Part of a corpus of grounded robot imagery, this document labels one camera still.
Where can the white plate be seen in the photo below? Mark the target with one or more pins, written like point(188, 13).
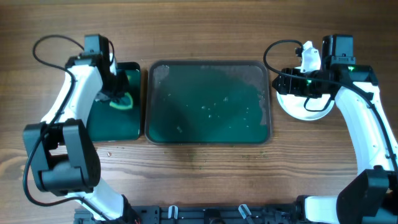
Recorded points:
point(305, 108)

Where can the green yellow scrub sponge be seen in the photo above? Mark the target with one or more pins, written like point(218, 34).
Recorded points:
point(121, 98)

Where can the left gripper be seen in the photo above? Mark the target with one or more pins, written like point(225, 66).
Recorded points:
point(115, 90)

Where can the dark brown serving tray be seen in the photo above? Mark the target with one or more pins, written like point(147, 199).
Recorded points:
point(222, 102)

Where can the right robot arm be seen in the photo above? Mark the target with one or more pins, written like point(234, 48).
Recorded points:
point(329, 77)

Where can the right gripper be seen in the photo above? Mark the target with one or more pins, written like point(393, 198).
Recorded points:
point(280, 82)

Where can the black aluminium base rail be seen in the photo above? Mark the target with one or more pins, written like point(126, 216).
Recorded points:
point(278, 213)

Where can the black water basin tray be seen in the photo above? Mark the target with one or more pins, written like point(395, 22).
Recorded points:
point(109, 124)

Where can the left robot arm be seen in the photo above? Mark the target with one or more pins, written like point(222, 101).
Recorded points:
point(62, 163)

